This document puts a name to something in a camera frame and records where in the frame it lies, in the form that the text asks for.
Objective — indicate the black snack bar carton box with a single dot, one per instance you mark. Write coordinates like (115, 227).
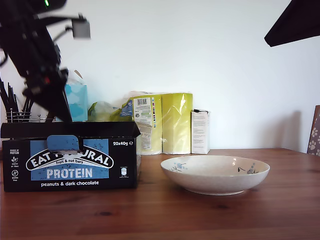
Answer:
(75, 180)

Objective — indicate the green plastic bag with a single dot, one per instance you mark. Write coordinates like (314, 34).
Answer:
(105, 113)

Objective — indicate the black stick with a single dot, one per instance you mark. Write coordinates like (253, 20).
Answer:
(5, 96)
(10, 97)
(26, 106)
(16, 103)

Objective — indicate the paw print chair back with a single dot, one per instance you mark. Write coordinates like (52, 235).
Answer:
(314, 135)

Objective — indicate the blue cloud tissue box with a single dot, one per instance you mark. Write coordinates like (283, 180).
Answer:
(78, 100)

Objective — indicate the small white carton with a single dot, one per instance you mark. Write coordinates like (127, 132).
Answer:
(199, 132)

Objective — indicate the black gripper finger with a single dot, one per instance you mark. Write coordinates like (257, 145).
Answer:
(50, 106)
(61, 100)

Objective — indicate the yellow paper towel pack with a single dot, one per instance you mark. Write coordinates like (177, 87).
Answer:
(172, 120)

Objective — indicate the white floral ceramic bowl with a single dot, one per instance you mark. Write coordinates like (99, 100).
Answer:
(215, 180)

